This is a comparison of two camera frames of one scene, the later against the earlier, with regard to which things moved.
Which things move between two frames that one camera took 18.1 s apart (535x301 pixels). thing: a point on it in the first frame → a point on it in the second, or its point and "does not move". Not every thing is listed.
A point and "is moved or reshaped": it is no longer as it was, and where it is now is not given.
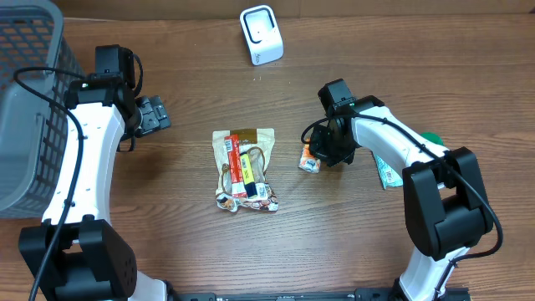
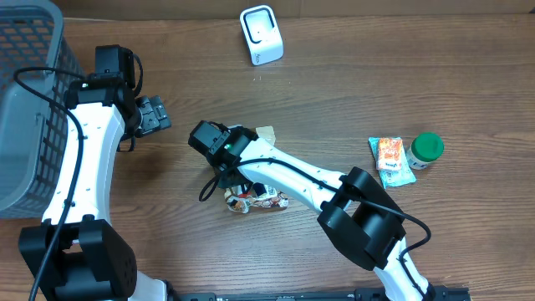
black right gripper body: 326,145 → 236,181
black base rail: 359,294 does not move
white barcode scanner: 262,34 does not move
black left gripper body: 152,116 does not move
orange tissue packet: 308,162 is moved or reshaped
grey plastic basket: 38,69 does not move
